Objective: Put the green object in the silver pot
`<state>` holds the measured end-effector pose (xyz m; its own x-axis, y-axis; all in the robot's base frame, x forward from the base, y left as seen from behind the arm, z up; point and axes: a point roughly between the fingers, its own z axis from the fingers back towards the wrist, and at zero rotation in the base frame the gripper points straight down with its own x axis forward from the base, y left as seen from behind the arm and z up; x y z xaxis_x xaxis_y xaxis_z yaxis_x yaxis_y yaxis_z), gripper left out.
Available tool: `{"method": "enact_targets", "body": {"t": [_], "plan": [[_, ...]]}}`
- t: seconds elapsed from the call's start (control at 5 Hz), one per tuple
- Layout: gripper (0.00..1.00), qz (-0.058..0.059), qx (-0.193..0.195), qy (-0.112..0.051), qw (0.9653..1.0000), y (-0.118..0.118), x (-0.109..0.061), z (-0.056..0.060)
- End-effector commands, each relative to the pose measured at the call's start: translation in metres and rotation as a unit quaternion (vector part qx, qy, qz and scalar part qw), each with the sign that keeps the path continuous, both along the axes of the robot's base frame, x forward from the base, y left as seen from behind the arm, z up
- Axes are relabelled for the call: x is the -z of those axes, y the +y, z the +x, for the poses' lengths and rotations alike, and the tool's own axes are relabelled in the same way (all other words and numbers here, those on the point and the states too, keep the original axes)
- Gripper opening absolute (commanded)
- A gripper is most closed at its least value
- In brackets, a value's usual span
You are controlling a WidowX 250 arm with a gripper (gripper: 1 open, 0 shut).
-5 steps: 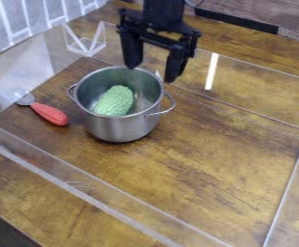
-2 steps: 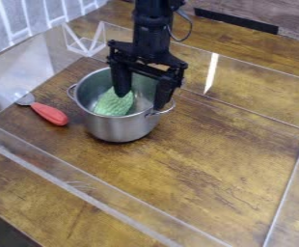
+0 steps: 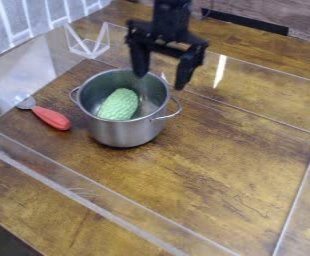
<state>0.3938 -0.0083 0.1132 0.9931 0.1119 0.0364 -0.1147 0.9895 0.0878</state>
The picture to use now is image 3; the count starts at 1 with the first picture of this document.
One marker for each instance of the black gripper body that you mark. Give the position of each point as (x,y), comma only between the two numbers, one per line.
(166,33)

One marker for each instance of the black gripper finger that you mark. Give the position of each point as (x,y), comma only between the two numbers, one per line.
(189,62)
(140,60)

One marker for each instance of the green bitter gourd toy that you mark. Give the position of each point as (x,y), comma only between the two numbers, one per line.
(119,106)

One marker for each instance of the silver metal pot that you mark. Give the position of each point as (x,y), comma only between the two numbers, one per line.
(157,107)

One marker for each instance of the black strip on table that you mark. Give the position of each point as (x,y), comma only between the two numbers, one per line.
(248,22)

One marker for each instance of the clear acrylic triangle bracket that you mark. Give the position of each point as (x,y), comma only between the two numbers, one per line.
(91,43)

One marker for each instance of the red handled spatula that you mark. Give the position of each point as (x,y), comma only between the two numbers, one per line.
(54,118)

